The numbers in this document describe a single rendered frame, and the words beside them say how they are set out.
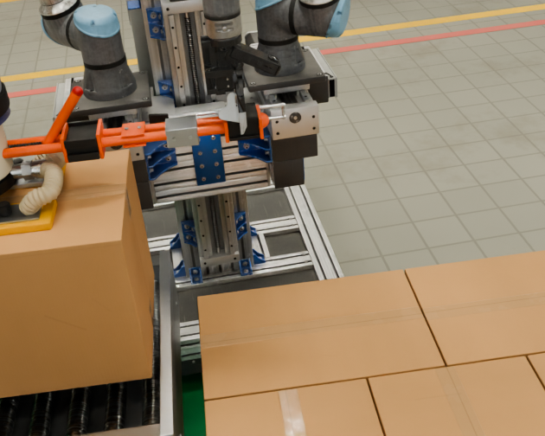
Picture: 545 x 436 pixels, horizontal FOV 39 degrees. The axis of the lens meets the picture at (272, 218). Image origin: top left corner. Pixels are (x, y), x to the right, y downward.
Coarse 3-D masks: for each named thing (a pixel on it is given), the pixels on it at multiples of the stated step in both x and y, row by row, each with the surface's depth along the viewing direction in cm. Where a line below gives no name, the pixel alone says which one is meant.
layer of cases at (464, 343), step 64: (512, 256) 223; (256, 320) 207; (320, 320) 205; (384, 320) 204; (448, 320) 202; (512, 320) 200; (256, 384) 188; (320, 384) 187; (384, 384) 185; (448, 384) 183; (512, 384) 182
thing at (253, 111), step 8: (248, 112) 168; (256, 112) 168; (224, 120) 166; (248, 120) 166; (256, 120) 166; (224, 128) 166; (232, 128) 168; (248, 128) 168; (256, 128) 168; (232, 136) 169; (240, 136) 169; (248, 136) 168; (256, 136) 169
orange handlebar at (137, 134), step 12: (204, 120) 171; (216, 120) 171; (264, 120) 168; (108, 132) 169; (120, 132) 170; (132, 132) 167; (144, 132) 167; (156, 132) 167; (204, 132) 167; (216, 132) 168; (48, 144) 166; (60, 144) 165; (108, 144) 166; (120, 144) 167; (132, 144) 167; (144, 144) 167; (12, 156) 165; (24, 156) 166
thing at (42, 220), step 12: (0, 204) 164; (12, 204) 169; (48, 204) 168; (0, 216) 164; (12, 216) 164; (24, 216) 164; (36, 216) 163; (48, 216) 164; (0, 228) 162; (12, 228) 162; (24, 228) 162; (36, 228) 162; (48, 228) 163
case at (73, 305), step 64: (64, 192) 176; (128, 192) 178; (0, 256) 157; (64, 256) 159; (128, 256) 165; (0, 320) 166; (64, 320) 168; (128, 320) 170; (0, 384) 176; (64, 384) 178
